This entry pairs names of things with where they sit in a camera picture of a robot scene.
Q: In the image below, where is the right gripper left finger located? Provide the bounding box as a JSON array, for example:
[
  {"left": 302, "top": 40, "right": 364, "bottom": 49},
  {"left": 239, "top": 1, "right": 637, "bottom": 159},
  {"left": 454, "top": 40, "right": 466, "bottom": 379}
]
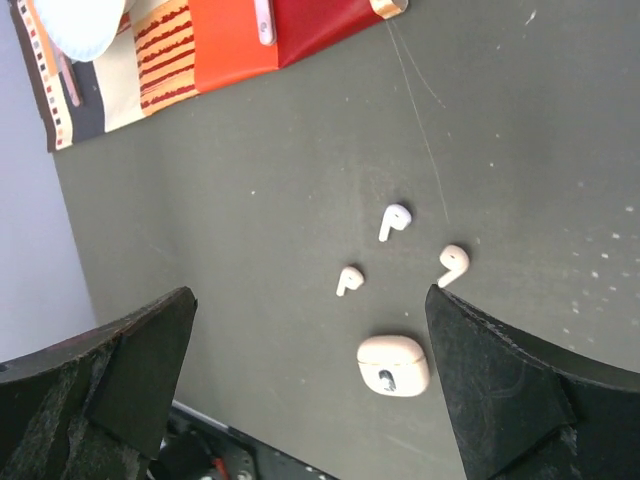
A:
[{"left": 1, "top": 287, "right": 198, "bottom": 479}]

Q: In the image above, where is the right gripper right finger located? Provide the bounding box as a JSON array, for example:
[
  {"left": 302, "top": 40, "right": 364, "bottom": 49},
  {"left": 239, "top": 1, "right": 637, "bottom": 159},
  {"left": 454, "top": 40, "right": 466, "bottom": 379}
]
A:
[{"left": 425, "top": 285, "right": 639, "bottom": 479}]

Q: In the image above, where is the white earbud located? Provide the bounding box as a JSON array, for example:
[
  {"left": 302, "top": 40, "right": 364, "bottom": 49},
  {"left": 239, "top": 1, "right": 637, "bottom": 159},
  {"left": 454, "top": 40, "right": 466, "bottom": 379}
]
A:
[{"left": 378, "top": 203, "right": 412, "bottom": 242}]

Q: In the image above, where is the beige earbud case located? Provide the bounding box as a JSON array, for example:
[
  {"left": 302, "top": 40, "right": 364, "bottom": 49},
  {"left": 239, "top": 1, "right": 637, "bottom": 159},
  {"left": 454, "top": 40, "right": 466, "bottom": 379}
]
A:
[{"left": 356, "top": 335, "right": 430, "bottom": 398}]

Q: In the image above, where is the beige earbud right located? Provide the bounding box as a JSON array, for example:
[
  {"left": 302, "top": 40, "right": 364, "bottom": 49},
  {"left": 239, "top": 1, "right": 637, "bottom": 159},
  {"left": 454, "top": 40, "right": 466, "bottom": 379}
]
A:
[{"left": 437, "top": 244, "right": 470, "bottom": 289}]

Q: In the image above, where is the beige earbud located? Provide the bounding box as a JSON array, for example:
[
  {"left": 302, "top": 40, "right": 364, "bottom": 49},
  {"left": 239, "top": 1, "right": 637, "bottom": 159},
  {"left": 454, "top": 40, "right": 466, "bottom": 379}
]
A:
[
  {"left": 336, "top": 266, "right": 365, "bottom": 297},
  {"left": 437, "top": 244, "right": 470, "bottom": 289}
]

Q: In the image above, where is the beige earbud left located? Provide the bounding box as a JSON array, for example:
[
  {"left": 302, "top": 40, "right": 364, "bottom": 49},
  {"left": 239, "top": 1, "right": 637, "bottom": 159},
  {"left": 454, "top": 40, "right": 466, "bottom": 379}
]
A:
[{"left": 336, "top": 266, "right": 365, "bottom": 297}]

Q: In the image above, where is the patterned orange placemat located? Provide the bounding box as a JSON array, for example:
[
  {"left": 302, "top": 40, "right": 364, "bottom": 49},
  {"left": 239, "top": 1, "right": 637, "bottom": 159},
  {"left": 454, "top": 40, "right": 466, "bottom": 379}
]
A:
[{"left": 7, "top": 1, "right": 407, "bottom": 152}]

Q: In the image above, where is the white bowl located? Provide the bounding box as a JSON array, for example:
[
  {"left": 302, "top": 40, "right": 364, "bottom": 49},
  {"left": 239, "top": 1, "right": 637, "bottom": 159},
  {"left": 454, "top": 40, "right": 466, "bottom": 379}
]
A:
[{"left": 34, "top": 0, "right": 131, "bottom": 62}]

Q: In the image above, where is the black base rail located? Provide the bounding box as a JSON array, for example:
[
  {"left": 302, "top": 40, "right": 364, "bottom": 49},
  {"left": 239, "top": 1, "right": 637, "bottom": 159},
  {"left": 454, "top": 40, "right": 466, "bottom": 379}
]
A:
[{"left": 146, "top": 401, "right": 333, "bottom": 480}]

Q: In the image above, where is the pink handled fork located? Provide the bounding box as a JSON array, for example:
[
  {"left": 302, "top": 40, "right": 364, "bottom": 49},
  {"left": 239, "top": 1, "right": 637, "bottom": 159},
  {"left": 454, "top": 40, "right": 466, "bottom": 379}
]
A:
[{"left": 54, "top": 47, "right": 83, "bottom": 107}]

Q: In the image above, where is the pink handled knife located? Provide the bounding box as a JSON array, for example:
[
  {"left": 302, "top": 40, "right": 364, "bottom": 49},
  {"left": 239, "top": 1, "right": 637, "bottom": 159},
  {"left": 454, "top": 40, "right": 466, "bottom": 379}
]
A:
[{"left": 254, "top": 0, "right": 277, "bottom": 46}]

